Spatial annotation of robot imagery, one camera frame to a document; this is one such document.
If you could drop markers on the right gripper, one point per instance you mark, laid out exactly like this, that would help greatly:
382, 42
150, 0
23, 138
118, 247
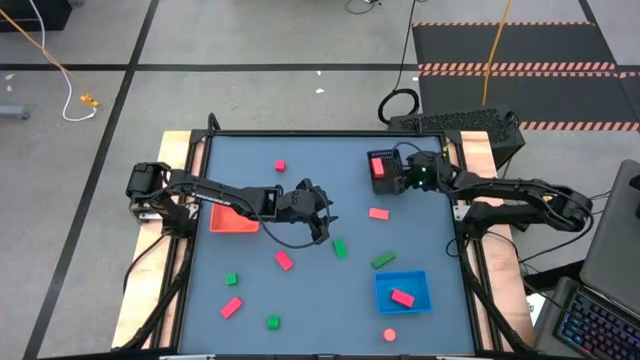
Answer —
425, 172

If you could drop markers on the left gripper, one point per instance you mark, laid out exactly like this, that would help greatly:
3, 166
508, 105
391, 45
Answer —
300, 205

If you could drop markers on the black plastic bin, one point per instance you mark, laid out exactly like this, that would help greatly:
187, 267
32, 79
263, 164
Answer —
380, 186

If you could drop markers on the salmon rectangular block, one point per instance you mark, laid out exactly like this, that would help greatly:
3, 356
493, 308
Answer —
378, 214
377, 168

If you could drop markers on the green rectangular block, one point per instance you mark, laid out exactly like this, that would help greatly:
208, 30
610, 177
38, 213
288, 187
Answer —
340, 249

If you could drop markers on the pink rectangular block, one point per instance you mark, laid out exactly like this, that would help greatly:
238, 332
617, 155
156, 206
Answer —
284, 260
402, 298
231, 307

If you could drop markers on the small red cube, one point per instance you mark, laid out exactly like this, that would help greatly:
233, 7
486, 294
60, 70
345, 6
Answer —
280, 166

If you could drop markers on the dark green block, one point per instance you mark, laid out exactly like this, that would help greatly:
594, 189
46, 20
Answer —
383, 259

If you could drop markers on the blue plastic bin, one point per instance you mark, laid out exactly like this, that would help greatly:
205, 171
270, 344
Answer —
390, 285

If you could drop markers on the orange plastic bin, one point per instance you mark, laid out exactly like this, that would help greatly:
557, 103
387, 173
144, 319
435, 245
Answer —
230, 224

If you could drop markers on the small green cube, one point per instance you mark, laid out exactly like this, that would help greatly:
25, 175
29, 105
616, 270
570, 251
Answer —
231, 279
273, 322

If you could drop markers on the salmon round block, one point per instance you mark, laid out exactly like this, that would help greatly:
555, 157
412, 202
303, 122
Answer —
389, 335

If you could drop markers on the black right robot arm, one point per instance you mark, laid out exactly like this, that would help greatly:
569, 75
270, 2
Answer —
520, 189

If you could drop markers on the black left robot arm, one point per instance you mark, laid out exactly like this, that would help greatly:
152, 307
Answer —
220, 195

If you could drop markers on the wooden side board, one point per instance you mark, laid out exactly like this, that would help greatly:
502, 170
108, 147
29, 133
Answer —
172, 147
477, 147

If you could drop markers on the black perforated computer case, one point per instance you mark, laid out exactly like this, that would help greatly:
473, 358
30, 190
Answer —
465, 122

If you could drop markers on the black striped floor mat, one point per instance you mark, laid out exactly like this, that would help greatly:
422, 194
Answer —
525, 45

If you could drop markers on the white paper sheet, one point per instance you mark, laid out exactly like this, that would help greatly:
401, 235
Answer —
536, 307

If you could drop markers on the grey laptop with lit keyboard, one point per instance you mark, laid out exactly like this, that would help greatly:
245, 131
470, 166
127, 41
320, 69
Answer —
615, 250

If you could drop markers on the grey floor object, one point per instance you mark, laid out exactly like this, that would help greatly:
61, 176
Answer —
12, 112

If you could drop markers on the black box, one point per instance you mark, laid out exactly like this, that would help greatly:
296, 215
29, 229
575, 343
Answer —
30, 15

